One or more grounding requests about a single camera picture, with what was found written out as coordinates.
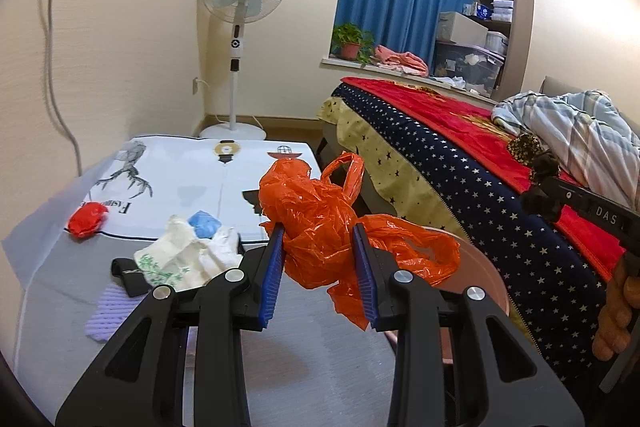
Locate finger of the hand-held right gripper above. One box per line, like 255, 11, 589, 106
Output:
520, 184, 566, 224

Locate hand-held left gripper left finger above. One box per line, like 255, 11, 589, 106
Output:
55, 224, 287, 427

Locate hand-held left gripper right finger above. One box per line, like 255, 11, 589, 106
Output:
351, 223, 586, 427

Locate white tissue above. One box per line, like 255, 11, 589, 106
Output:
200, 227, 245, 270

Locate orange plastic bag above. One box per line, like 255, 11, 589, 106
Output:
257, 152, 462, 333

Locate pink plastic basin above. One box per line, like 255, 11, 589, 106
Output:
372, 227, 512, 408

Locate purple foam fruit net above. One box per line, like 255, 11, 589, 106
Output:
85, 284, 138, 343

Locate red wrapper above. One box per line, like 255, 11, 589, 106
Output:
68, 202, 108, 238

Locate person's right hand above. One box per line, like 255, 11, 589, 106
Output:
591, 252, 633, 362

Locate dark speckled cloth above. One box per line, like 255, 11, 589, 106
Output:
507, 134, 561, 182

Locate dark blue starry bedsheet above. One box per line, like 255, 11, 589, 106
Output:
330, 84, 613, 388

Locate blue striped quilt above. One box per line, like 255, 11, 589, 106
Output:
492, 89, 640, 212

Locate blue crumpled plastic bag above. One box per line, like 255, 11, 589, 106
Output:
189, 210, 222, 239

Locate white bag with green print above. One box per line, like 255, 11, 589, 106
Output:
134, 214, 216, 293

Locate grey headboard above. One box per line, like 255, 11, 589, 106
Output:
540, 76, 566, 100

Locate red floral blanket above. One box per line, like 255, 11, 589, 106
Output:
340, 77, 626, 283

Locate white drawing paper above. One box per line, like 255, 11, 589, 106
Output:
65, 137, 321, 240

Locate yellow starry bed skirt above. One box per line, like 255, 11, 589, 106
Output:
317, 97, 431, 233

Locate black plastic clip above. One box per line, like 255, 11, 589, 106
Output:
111, 258, 153, 298

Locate white cloth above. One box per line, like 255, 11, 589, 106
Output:
435, 76, 493, 95

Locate clear plastic storage box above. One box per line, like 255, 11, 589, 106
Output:
432, 39, 506, 90

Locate small clear lidded container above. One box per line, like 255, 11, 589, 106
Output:
484, 31, 510, 56

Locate white carton box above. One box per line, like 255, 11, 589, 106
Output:
437, 11, 491, 50

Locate pink folded clothes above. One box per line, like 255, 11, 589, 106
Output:
374, 44, 430, 76

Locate white standing fan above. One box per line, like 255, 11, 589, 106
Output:
198, 0, 289, 142

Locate potted green plant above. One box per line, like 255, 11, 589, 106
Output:
331, 23, 376, 68

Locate grey power cable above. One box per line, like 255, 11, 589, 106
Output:
40, 0, 85, 178

